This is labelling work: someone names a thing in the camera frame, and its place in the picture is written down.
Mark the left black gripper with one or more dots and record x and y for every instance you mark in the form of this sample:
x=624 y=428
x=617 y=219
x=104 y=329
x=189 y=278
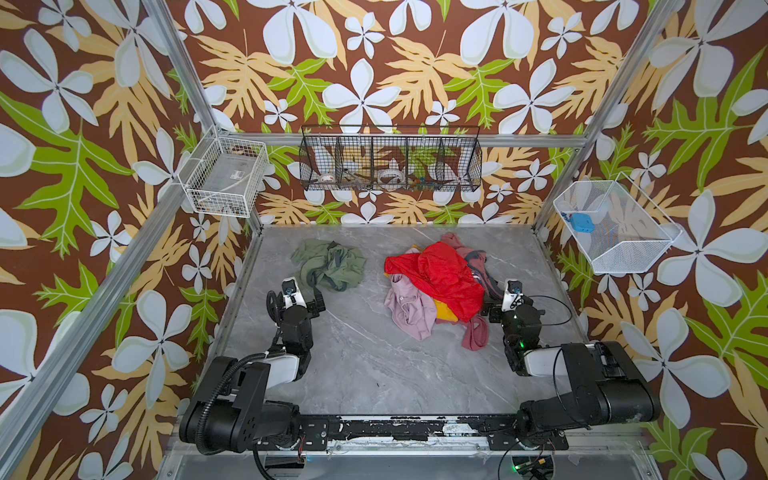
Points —
x=277 y=315

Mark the olive green cloth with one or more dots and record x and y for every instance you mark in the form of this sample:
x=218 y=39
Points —
x=328 y=264

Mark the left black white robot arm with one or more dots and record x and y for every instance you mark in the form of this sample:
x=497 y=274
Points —
x=229 y=411

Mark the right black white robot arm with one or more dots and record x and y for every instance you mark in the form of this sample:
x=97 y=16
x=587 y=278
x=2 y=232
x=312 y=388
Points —
x=595 y=383

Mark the yellow cloth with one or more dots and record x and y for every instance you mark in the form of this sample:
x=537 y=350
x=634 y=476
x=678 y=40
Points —
x=444 y=313

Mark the red cloth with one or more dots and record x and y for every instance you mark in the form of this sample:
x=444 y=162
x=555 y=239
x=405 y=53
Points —
x=441 y=273

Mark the light pink cloth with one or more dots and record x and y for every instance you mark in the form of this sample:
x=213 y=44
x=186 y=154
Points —
x=412 y=311

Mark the dusty rose grey-trimmed garment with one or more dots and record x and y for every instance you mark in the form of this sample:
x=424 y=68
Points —
x=477 y=328

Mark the blue object in basket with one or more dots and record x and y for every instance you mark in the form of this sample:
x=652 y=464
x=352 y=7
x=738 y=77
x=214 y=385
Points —
x=581 y=222

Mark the white mesh basket right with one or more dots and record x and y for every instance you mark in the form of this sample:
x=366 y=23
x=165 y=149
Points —
x=632 y=231

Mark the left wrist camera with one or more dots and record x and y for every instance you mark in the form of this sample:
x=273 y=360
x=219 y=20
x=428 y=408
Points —
x=291 y=293

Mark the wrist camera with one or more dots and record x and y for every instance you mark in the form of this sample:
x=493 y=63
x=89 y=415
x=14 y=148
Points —
x=291 y=293
x=513 y=295

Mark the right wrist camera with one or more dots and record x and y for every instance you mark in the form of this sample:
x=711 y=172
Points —
x=513 y=295

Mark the white wire basket left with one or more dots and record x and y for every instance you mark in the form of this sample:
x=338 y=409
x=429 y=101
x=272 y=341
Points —
x=223 y=175

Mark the black mounting rail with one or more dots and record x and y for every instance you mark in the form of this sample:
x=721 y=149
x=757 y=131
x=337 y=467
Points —
x=320 y=433

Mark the black wire basket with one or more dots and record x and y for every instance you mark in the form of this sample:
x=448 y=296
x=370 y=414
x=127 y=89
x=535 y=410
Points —
x=416 y=158

